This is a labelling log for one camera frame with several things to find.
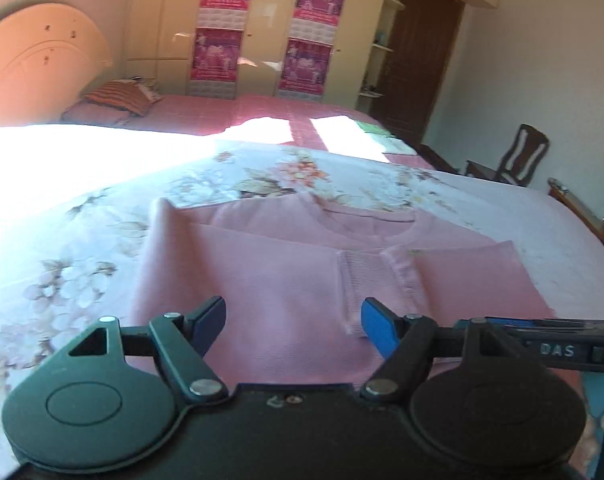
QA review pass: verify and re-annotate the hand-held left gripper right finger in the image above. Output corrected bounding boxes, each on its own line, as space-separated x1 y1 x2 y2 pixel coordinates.
359 297 533 402

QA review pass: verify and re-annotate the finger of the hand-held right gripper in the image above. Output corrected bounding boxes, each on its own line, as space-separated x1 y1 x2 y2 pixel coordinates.
474 315 604 334

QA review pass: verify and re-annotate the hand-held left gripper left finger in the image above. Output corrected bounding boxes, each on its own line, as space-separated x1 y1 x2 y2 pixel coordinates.
67 296 229 403

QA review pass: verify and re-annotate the pink knit sweater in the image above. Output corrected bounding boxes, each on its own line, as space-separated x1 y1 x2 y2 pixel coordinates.
129 195 558 391

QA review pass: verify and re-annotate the wooden bed footboard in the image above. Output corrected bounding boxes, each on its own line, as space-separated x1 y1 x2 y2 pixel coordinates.
548 177 604 263

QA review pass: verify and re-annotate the floral white quilt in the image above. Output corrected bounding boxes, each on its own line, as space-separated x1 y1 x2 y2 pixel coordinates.
0 137 604 480

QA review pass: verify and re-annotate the dark wooden chair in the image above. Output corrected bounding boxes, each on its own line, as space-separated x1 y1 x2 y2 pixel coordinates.
464 123 551 188

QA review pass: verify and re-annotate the folded white cloth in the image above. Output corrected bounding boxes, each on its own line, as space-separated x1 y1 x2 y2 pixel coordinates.
379 136 418 157

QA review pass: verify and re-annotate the folded green cloth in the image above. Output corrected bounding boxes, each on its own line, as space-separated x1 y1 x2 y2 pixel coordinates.
356 121 394 137

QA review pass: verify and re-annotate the pink checked bedspread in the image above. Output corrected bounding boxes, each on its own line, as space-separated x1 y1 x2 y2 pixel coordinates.
122 92 448 168

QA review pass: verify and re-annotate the pink pillow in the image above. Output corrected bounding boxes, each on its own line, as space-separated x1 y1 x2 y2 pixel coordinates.
61 101 133 126

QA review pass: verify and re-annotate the orange striped pillow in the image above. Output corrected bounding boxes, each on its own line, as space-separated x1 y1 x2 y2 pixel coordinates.
83 80 155 113

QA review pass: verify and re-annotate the dark wooden door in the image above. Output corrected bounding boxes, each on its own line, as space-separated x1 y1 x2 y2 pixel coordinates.
379 0 467 146

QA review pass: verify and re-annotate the cream corner shelf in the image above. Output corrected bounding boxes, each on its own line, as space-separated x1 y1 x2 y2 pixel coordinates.
356 0 407 116

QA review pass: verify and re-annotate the cream arched headboard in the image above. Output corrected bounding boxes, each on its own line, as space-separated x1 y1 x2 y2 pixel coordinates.
0 2 114 128

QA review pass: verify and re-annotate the cream wardrobe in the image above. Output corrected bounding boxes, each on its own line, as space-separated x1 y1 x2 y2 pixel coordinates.
126 0 398 106

